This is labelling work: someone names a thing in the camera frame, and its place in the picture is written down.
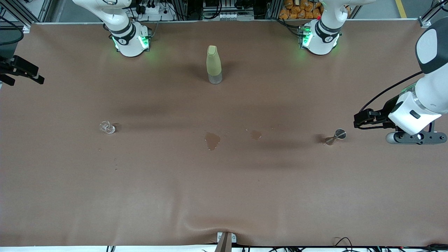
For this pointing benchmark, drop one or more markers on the metal jigger measuring cup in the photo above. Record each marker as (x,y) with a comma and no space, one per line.
(340,133)

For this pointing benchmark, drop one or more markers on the clear glass cup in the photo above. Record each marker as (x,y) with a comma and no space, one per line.
(107,128)

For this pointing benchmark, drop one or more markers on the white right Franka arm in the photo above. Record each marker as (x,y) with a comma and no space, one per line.
(129,42)

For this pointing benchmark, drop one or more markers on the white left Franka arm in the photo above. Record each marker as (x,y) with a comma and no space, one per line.
(322,38)

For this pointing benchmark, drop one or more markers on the small brown liquid puddle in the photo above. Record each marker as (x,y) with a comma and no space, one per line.
(256,134)

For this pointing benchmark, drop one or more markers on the orange snack packs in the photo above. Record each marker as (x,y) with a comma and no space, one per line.
(294,10)

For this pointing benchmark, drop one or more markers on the white power strip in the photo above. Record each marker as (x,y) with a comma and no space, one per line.
(154,9)

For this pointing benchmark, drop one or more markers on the large brown liquid puddle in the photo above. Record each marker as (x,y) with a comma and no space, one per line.
(212,140)

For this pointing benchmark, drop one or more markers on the yellow-green bottle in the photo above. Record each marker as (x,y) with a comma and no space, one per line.
(213,64)

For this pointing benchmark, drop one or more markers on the brown table cloth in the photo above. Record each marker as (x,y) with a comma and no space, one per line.
(224,192)

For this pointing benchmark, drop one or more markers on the grey connector strip device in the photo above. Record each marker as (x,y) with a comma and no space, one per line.
(227,15)

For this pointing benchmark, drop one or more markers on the aluminium frame post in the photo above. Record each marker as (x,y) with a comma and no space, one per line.
(424,22)
(45,10)

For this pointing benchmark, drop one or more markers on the metal table edge bracket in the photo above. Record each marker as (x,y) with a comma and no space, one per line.
(225,243)

